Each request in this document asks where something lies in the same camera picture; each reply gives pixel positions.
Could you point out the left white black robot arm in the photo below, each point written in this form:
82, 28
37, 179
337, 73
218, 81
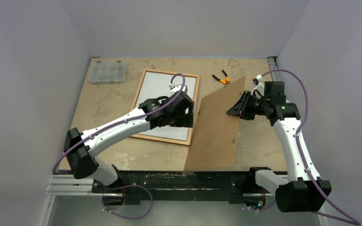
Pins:
82, 148

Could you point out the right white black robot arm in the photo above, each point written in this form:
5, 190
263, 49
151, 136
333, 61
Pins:
303, 190

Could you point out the clear plastic organizer box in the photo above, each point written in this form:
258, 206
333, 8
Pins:
101, 72

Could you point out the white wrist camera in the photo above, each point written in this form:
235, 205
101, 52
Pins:
174, 88
258, 84

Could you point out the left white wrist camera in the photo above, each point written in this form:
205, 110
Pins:
174, 88

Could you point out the wooden picture frame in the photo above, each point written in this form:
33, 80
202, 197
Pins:
175, 97

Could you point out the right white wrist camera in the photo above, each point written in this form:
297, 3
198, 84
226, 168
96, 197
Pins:
258, 84

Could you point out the brown backing board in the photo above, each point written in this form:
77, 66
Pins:
214, 138

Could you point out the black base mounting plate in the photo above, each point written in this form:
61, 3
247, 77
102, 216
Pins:
234, 187

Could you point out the landscape photo print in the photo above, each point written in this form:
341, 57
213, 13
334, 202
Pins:
155, 83

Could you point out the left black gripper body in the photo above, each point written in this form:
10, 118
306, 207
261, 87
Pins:
183, 120

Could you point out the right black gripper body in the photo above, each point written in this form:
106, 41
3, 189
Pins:
246, 106

